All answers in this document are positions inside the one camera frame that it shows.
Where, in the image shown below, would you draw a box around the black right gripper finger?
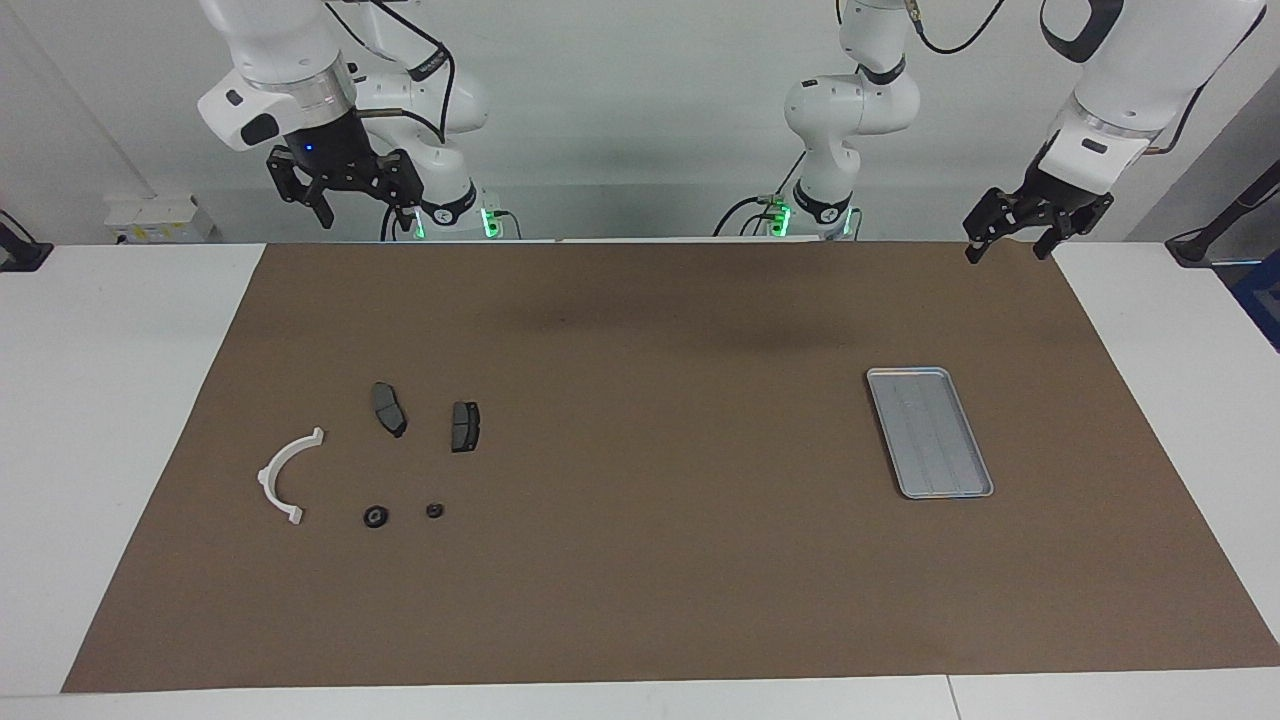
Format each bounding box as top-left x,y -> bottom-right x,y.
267,147 -> 334,229
375,150 -> 426,233

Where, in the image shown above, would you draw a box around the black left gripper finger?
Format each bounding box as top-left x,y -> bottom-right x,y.
965,188 -> 1023,264
1035,195 -> 1115,261

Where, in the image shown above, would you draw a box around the silver metal tray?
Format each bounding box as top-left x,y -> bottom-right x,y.
866,367 -> 995,500

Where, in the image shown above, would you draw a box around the blue box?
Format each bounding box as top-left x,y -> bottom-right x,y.
1232,250 -> 1280,351

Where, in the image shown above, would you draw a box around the dark grey curved brake pad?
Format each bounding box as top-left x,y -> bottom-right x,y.
371,382 -> 408,439

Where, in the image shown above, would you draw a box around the black table clamp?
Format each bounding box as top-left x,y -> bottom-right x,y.
0,210 -> 53,273

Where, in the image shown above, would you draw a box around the brown table mat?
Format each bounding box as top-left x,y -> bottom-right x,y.
60,240 -> 1280,694

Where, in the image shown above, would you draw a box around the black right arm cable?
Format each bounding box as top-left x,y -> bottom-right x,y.
325,0 -> 457,241

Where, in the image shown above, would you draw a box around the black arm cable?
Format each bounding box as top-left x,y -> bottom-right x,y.
905,0 -> 1006,56
325,0 -> 457,241

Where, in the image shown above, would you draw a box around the white wall socket box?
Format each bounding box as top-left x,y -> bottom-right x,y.
105,195 -> 216,244

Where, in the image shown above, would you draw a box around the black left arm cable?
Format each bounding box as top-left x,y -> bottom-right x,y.
905,0 -> 1006,56

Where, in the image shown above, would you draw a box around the black base cables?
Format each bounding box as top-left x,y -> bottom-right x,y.
713,150 -> 809,239

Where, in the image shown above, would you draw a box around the white curved plastic bracket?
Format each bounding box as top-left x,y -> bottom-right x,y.
257,427 -> 327,526

